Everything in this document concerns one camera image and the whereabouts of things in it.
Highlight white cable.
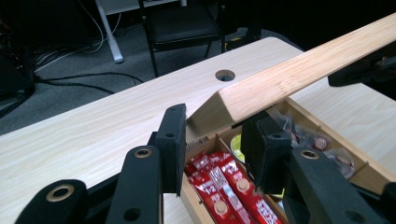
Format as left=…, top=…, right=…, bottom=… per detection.
left=33, top=0, right=123, bottom=73

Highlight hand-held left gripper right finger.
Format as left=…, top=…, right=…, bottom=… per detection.
left=241, top=111, right=293, bottom=195

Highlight black equipment case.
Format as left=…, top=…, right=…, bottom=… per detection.
left=0, top=18, right=35, bottom=102

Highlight black yellow striped stand base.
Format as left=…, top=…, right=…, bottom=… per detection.
left=223, top=23, right=263, bottom=53

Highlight wooden box with glass lid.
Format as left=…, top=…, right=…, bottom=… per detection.
left=180, top=12, right=396, bottom=224

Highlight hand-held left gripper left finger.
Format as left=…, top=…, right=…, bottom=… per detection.
left=154, top=103, right=188, bottom=198

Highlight clear wrapped candies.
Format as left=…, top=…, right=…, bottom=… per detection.
left=274, top=108, right=357, bottom=181

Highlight black floor cable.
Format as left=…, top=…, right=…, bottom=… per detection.
left=35, top=72, right=145, bottom=86
left=36, top=78, right=117, bottom=95

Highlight red stick packet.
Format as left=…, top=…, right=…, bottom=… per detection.
left=208, top=151, right=284, bottom=224
left=186, top=155, right=250, bottom=224

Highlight black folding chair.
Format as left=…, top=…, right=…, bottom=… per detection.
left=138, top=0, right=229, bottom=78

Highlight white metal desk frame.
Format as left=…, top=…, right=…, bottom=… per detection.
left=94, top=0, right=188, bottom=64

